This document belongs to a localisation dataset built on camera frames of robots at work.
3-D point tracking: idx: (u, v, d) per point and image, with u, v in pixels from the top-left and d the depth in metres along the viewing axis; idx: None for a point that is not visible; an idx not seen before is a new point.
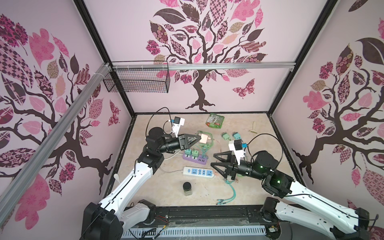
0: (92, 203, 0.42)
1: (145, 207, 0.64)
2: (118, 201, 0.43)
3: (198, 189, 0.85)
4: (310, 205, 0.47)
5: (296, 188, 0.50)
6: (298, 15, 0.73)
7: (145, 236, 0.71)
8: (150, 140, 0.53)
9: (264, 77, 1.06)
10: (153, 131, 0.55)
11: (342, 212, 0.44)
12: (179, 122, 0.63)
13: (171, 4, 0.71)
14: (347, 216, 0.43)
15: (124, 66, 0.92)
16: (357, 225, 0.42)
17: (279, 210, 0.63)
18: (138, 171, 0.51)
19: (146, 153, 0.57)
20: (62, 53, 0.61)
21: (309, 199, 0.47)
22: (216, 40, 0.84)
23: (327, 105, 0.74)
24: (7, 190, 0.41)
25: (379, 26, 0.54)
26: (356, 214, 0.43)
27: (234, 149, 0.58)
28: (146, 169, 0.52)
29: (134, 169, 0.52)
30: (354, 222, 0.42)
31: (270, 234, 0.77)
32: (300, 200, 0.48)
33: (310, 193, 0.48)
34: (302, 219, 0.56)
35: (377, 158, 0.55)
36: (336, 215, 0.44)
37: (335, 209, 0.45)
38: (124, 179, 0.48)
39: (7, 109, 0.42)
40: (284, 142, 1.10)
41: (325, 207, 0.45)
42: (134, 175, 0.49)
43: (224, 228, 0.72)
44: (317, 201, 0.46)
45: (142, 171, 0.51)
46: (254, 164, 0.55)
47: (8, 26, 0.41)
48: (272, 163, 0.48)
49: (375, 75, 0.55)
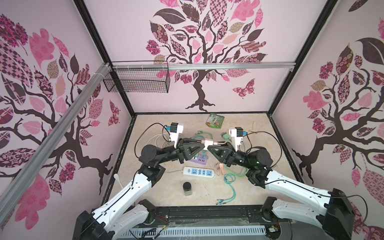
0: (85, 212, 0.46)
1: (143, 210, 0.63)
2: (110, 214, 0.42)
3: (198, 189, 0.85)
4: (285, 189, 0.51)
5: (272, 175, 0.55)
6: (298, 15, 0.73)
7: (145, 236, 0.71)
8: (143, 158, 0.49)
9: (264, 77, 1.06)
10: (147, 149, 0.50)
11: (314, 193, 0.46)
12: (176, 130, 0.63)
13: (171, 4, 0.71)
14: (318, 195, 0.45)
15: (124, 66, 0.92)
16: (327, 203, 0.43)
17: (276, 209, 0.63)
18: (136, 183, 0.50)
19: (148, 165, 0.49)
20: (62, 53, 0.61)
21: (284, 184, 0.51)
22: (216, 40, 0.84)
23: (327, 105, 0.74)
24: (7, 190, 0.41)
25: (379, 26, 0.54)
26: (329, 194, 0.45)
27: (235, 136, 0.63)
28: (145, 182, 0.51)
29: (133, 180, 0.51)
30: (325, 200, 0.44)
31: (270, 234, 0.76)
32: (277, 186, 0.53)
33: (284, 179, 0.52)
34: (296, 212, 0.55)
35: (377, 158, 0.55)
36: (307, 196, 0.46)
37: (308, 191, 0.47)
38: (121, 190, 0.48)
39: (7, 109, 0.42)
40: (284, 142, 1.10)
41: (298, 190, 0.48)
42: (131, 187, 0.49)
43: (224, 228, 0.72)
44: (291, 185, 0.50)
45: (140, 184, 0.50)
46: (251, 160, 0.55)
47: (8, 26, 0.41)
48: (268, 161, 0.50)
49: (375, 75, 0.55)
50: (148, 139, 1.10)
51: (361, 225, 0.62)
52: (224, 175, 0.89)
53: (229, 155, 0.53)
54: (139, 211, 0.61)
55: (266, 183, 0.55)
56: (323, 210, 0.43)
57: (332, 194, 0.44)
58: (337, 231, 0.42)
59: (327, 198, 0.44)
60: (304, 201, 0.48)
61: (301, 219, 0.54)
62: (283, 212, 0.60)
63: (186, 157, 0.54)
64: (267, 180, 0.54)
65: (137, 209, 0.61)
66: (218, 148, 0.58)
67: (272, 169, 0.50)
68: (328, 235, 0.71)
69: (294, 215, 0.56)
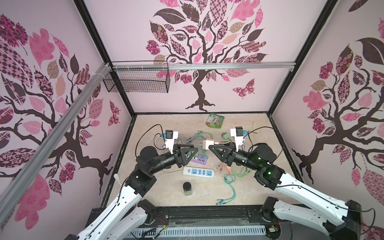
0: (71, 234, 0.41)
1: (142, 213, 0.63)
2: (95, 237, 0.41)
3: (198, 189, 0.85)
4: (300, 196, 0.48)
5: (286, 179, 0.51)
6: (298, 15, 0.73)
7: (145, 236, 0.71)
8: (140, 162, 0.48)
9: (264, 77, 1.06)
10: (146, 151, 0.50)
11: (331, 203, 0.44)
12: (172, 137, 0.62)
13: (171, 4, 0.71)
14: (336, 207, 0.43)
15: (124, 66, 0.92)
16: (345, 216, 0.41)
17: (279, 213, 0.62)
18: (122, 198, 0.47)
19: (136, 175, 0.52)
20: (62, 53, 0.61)
21: (300, 190, 0.48)
22: (216, 40, 0.84)
23: (327, 105, 0.74)
24: (7, 190, 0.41)
25: (379, 26, 0.54)
26: (346, 206, 0.43)
27: (235, 136, 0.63)
28: (132, 196, 0.48)
29: (119, 195, 0.48)
30: (343, 213, 0.42)
31: (270, 234, 0.77)
32: (291, 191, 0.49)
33: (299, 185, 0.49)
34: (300, 217, 0.55)
35: (377, 158, 0.55)
36: (324, 207, 0.44)
37: (324, 200, 0.45)
38: (107, 207, 0.45)
39: (7, 109, 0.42)
40: (284, 142, 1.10)
41: (315, 199, 0.45)
42: (118, 204, 0.46)
43: (224, 228, 0.72)
44: (306, 192, 0.47)
45: (127, 199, 0.47)
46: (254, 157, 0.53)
47: (8, 26, 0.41)
48: (272, 156, 0.48)
49: (375, 75, 0.55)
50: (148, 139, 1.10)
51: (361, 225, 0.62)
52: (224, 175, 0.89)
53: (230, 154, 0.54)
54: (136, 216, 0.60)
55: (278, 186, 0.51)
56: (340, 223, 0.42)
57: (349, 206, 0.43)
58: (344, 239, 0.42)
59: (345, 210, 0.42)
60: (318, 210, 0.46)
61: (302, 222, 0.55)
62: (286, 215, 0.60)
63: (183, 162, 0.56)
64: (280, 183, 0.50)
65: (134, 214, 0.61)
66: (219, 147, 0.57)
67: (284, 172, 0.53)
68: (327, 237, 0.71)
69: (297, 218, 0.56)
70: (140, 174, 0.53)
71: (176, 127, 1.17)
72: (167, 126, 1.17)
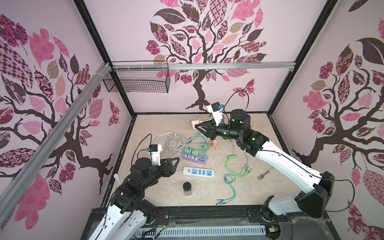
0: None
1: (140, 217, 0.62)
2: None
3: (198, 189, 0.85)
4: (278, 163, 0.48)
5: (268, 145, 0.50)
6: (297, 16, 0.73)
7: (145, 236, 0.71)
8: (134, 171, 0.48)
9: (264, 77, 1.06)
10: (141, 161, 0.52)
11: (306, 172, 0.44)
12: (156, 149, 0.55)
13: (171, 4, 0.71)
14: (310, 175, 0.43)
15: (124, 66, 0.92)
16: (316, 183, 0.42)
17: (273, 206, 0.63)
18: (109, 219, 0.45)
19: (121, 191, 0.49)
20: (62, 53, 0.61)
21: (278, 157, 0.47)
22: (216, 40, 0.84)
23: (327, 105, 0.74)
24: (7, 190, 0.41)
25: (379, 26, 0.54)
26: (321, 175, 0.43)
27: (213, 112, 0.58)
28: (118, 216, 0.45)
29: (105, 216, 0.46)
30: (315, 181, 0.42)
31: (270, 234, 0.77)
32: (270, 157, 0.49)
33: (280, 152, 0.48)
34: (285, 202, 0.56)
35: (377, 158, 0.55)
36: (298, 174, 0.44)
37: (301, 169, 0.44)
38: (94, 232, 0.44)
39: (7, 109, 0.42)
40: (284, 142, 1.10)
41: (292, 166, 0.45)
42: (105, 226, 0.44)
43: (223, 228, 0.72)
44: (285, 159, 0.47)
45: (114, 220, 0.45)
46: (233, 125, 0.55)
47: (8, 26, 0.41)
48: (246, 118, 0.49)
49: (375, 75, 0.55)
50: (148, 139, 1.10)
51: (361, 225, 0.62)
52: (224, 175, 0.89)
53: (212, 127, 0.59)
54: (134, 221, 0.60)
55: (258, 150, 0.50)
56: (309, 191, 0.43)
57: (324, 176, 0.43)
58: (310, 208, 0.44)
59: (317, 179, 0.42)
60: (293, 178, 0.46)
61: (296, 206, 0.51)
62: (276, 205, 0.61)
63: (171, 170, 0.62)
64: (262, 149, 0.50)
65: (132, 219, 0.61)
66: (203, 125, 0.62)
67: (268, 140, 0.52)
68: (328, 235, 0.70)
69: (282, 204, 0.58)
70: (126, 189, 0.49)
71: (176, 127, 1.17)
72: (167, 126, 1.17)
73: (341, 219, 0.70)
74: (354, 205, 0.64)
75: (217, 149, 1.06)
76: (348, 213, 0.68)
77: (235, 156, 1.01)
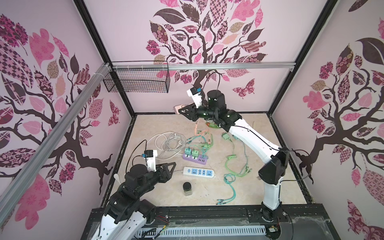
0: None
1: (140, 218, 0.62)
2: None
3: (198, 189, 0.85)
4: (245, 138, 0.55)
5: (239, 122, 0.56)
6: (297, 15, 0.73)
7: (145, 236, 0.71)
8: (129, 178, 0.47)
9: (264, 77, 1.06)
10: (136, 168, 0.51)
11: (267, 145, 0.51)
12: (152, 155, 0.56)
13: (171, 4, 0.71)
14: (270, 148, 0.50)
15: (124, 66, 0.92)
16: (274, 155, 0.49)
17: (266, 201, 0.65)
18: (103, 230, 0.44)
19: (114, 201, 0.47)
20: (62, 53, 0.61)
21: (247, 133, 0.53)
22: (216, 40, 0.84)
23: (327, 105, 0.74)
24: (7, 189, 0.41)
25: (379, 26, 0.54)
26: (278, 148, 0.50)
27: (192, 96, 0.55)
28: (113, 227, 0.44)
29: (99, 226, 0.45)
30: (273, 153, 0.49)
31: (270, 234, 0.77)
32: (240, 134, 0.56)
33: (248, 128, 0.54)
34: (266, 191, 0.62)
35: (377, 158, 0.55)
36: (261, 147, 0.51)
37: (263, 142, 0.51)
38: None
39: (7, 109, 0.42)
40: (284, 142, 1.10)
41: (256, 140, 0.52)
42: (99, 237, 0.44)
43: (223, 228, 0.72)
44: (252, 135, 0.53)
45: (108, 230, 0.44)
46: (210, 105, 0.64)
47: (8, 26, 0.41)
48: (219, 96, 0.55)
49: (375, 75, 0.55)
50: (148, 139, 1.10)
51: (361, 225, 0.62)
52: (224, 175, 0.89)
53: (193, 109, 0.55)
54: (134, 223, 0.61)
55: (230, 126, 0.56)
56: (267, 161, 0.50)
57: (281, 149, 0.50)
58: (268, 175, 0.52)
59: (276, 151, 0.50)
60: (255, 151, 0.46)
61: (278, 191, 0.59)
62: (268, 200, 0.64)
63: (166, 176, 0.61)
64: (234, 125, 0.55)
65: (132, 221, 0.61)
66: (185, 108, 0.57)
67: (241, 116, 0.57)
68: (328, 235, 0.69)
69: (268, 194, 0.62)
70: (120, 197, 0.48)
71: (176, 127, 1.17)
72: (167, 126, 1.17)
73: (342, 219, 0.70)
74: (354, 205, 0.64)
75: (217, 149, 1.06)
76: (348, 213, 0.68)
77: (235, 156, 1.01)
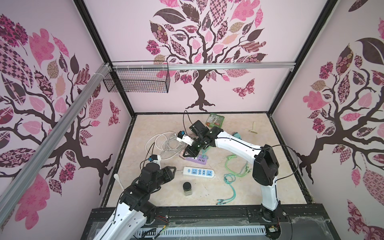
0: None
1: (140, 217, 0.62)
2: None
3: (198, 189, 0.85)
4: (230, 147, 0.59)
5: (222, 135, 0.61)
6: (298, 15, 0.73)
7: (145, 236, 0.71)
8: (145, 172, 0.56)
9: (264, 77, 1.06)
10: (150, 164, 0.60)
11: (249, 147, 0.54)
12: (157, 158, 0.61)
13: (171, 4, 0.71)
14: (252, 149, 0.53)
15: (124, 66, 0.92)
16: (257, 154, 0.51)
17: (264, 202, 0.65)
18: (118, 216, 0.49)
19: (130, 191, 0.54)
20: (62, 53, 0.61)
21: (229, 141, 0.58)
22: (216, 40, 0.84)
23: (327, 105, 0.74)
24: (6, 190, 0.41)
25: (379, 26, 0.54)
26: (260, 147, 0.53)
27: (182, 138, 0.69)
28: (128, 213, 0.49)
29: (115, 212, 0.49)
30: (256, 153, 0.52)
31: (270, 234, 0.74)
32: (224, 143, 0.60)
33: (230, 137, 0.59)
34: (262, 191, 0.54)
35: (377, 158, 0.55)
36: (244, 150, 0.54)
37: (246, 146, 0.55)
38: (104, 226, 0.47)
39: (7, 109, 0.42)
40: (284, 142, 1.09)
41: (239, 145, 0.56)
42: (114, 222, 0.47)
43: (224, 228, 0.72)
44: (235, 142, 0.57)
45: (123, 216, 0.49)
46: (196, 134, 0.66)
47: (8, 26, 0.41)
48: (197, 122, 0.67)
49: (375, 75, 0.55)
50: (148, 139, 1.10)
51: (361, 225, 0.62)
52: (224, 175, 0.89)
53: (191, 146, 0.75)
54: (135, 221, 0.60)
55: (215, 140, 0.62)
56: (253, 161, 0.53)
57: (262, 147, 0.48)
58: (262, 177, 0.52)
59: (258, 150, 0.52)
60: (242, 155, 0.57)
61: (275, 191, 0.58)
62: (269, 202, 0.63)
63: (171, 176, 0.67)
64: (217, 137, 0.61)
65: (132, 219, 0.61)
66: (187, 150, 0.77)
67: (223, 130, 0.63)
68: (328, 235, 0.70)
69: (268, 196, 0.61)
70: (134, 189, 0.54)
71: (176, 126, 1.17)
72: (167, 126, 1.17)
73: (342, 219, 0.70)
74: (355, 206, 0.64)
75: (217, 149, 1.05)
76: (348, 213, 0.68)
77: (235, 156, 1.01)
